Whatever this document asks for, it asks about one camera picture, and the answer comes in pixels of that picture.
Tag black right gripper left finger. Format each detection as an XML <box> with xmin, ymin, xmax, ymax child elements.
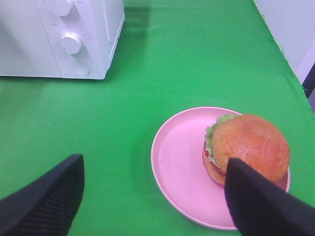
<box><xmin>0</xmin><ymin>154</ymin><xmax>85</xmax><ymax>236</ymax></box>

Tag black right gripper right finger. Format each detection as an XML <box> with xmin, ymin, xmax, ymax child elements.
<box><xmin>224</xmin><ymin>158</ymin><xmax>315</xmax><ymax>236</ymax></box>

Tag burger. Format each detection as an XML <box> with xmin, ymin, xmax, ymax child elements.
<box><xmin>202</xmin><ymin>114</ymin><xmax>290</xmax><ymax>186</ymax></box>

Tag pink plate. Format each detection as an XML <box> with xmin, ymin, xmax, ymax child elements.
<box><xmin>151</xmin><ymin>107</ymin><xmax>240</xmax><ymax>231</ymax></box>

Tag round white door button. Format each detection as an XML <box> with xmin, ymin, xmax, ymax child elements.
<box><xmin>71</xmin><ymin>61</ymin><xmax>90</xmax><ymax>76</ymax></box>

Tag white microwave door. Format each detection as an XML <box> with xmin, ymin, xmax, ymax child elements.
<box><xmin>0</xmin><ymin>0</ymin><xmax>61</xmax><ymax>78</ymax></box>

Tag white microwave knob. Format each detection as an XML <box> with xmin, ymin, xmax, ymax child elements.
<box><xmin>48</xmin><ymin>0</ymin><xmax>73</xmax><ymax>17</ymax></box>
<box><xmin>60</xmin><ymin>31</ymin><xmax>82</xmax><ymax>55</ymax></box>

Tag white microwave oven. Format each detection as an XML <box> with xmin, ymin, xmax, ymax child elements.
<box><xmin>0</xmin><ymin>0</ymin><xmax>126</xmax><ymax>80</ymax></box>

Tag green table cloth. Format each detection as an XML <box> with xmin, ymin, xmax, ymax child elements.
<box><xmin>0</xmin><ymin>0</ymin><xmax>315</xmax><ymax>236</ymax></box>

